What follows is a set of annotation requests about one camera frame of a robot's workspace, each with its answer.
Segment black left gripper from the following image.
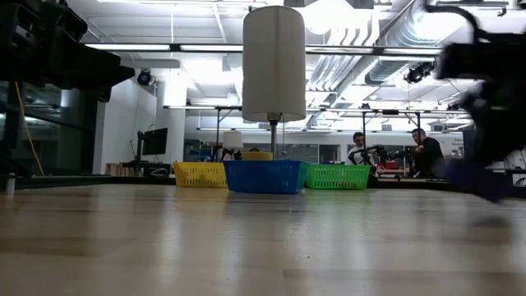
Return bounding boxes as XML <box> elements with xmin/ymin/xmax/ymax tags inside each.
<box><xmin>0</xmin><ymin>0</ymin><xmax>136</xmax><ymax>104</ymax></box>

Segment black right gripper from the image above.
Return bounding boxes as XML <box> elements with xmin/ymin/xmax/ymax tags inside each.
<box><xmin>435</xmin><ymin>31</ymin><xmax>526</xmax><ymax>166</ymax></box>

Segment yellow tape roll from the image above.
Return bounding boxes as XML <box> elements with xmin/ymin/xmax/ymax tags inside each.
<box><xmin>241</xmin><ymin>150</ymin><xmax>275</xmax><ymax>162</ymax></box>

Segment black monitor on arm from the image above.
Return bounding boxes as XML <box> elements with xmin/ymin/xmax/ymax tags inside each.
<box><xmin>141</xmin><ymin>127</ymin><xmax>169</xmax><ymax>157</ymax></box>

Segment person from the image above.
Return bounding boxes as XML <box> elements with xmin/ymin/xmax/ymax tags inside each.
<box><xmin>409</xmin><ymin>127</ymin><xmax>448</xmax><ymax>179</ymax></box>
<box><xmin>346</xmin><ymin>131</ymin><xmax>374</xmax><ymax>166</ymax></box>

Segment stack of wooden boards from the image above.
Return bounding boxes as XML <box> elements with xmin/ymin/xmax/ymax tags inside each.
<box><xmin>105</xmin><ymin>162</ymin><xmax>143</xmax><ymax>178</ymax></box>

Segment black ceiling spotlight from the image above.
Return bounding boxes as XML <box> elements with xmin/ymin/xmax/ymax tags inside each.
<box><xmin>404</xmin><ymin>60</ymin><xmax>439</xmax><ymax>86</ymax></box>

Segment background black robot arms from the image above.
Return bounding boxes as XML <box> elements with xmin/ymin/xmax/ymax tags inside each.
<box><xmin>348</xmin><ymin>144</ymin><xmax>417</xmax><ymax>166</ymax></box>

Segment yellow plastic basket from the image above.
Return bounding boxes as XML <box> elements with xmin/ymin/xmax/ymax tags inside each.
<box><xmin>172</xmin><ymin>161</ymin><xmax>229</xmax><ymax>189</ymax></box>

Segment green plastic basket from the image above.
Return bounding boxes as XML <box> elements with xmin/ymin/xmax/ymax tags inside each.
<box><xmin>306</xmin><ymin>164</ymin><xmax>372</xmax><ymax>192</ymax></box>

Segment white lamp shade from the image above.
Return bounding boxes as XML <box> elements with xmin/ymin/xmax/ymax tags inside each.
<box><xmin>241</xmin><ymin>5</ymin><xmax>307</xmax><ymax>123</ymax></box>

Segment metal lamp pole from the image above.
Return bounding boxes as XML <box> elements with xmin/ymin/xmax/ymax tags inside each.
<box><xmin>268</xmin><ymin>113</ymin><xmax>279</xmax><ymax>161</ymax></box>

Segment blue plastic basket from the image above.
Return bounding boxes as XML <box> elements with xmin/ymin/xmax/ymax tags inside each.
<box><xmin>222</xmin><ymin>160</ymin><xmax>310</xmax><ymax>196</ymax></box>

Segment round black ceiling camera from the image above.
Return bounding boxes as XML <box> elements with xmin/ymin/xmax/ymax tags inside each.
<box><xmin>136</xmin><ymin>68</ymin><xmax>155</xmax><ymax>88</ymax></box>

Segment yellow hanging cable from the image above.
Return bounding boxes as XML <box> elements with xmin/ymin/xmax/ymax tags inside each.
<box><xmin>14</xmin><ymin>81</ymin><xmax>46</xmax><ymax>178</ymax></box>

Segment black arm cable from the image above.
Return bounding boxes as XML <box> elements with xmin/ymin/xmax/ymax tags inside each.
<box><xmin>425</xmin><ymin>2</ymin><xmax>482</xmax><ymax>42</ymax></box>

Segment short metal post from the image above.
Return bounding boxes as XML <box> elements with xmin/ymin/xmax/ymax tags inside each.
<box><xmin>3</xmin><ymin>172</ymin><xmax>16</xmax><ymax>197</ymax></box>

